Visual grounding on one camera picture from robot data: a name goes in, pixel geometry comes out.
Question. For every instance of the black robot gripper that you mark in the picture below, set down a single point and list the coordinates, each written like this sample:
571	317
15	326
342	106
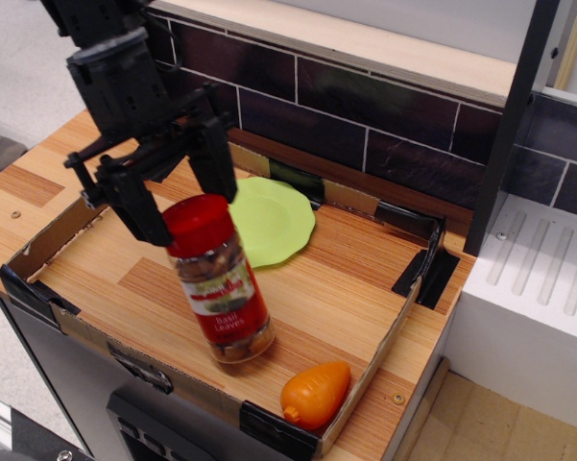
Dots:
145	132

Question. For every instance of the cardboard fence with black tape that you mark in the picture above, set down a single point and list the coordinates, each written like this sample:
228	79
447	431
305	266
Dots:
103	313

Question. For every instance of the orange toy carrot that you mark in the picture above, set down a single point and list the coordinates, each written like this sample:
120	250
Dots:
310	398

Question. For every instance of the green plastic plate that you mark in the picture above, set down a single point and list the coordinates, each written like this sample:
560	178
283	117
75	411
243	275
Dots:
274	220

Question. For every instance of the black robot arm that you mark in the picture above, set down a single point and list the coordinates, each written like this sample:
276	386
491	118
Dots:
87	22

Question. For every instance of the dark toy oven front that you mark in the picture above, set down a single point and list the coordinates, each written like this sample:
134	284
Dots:
146	435

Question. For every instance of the white toy sink drainboard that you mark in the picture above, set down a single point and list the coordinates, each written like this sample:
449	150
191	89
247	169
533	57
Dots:
528	264

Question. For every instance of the dark kitchen shelf frame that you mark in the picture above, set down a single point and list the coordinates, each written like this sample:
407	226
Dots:
418	122

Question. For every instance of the red-lid basil spice bottle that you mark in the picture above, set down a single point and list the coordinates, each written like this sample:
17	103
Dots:
217	278

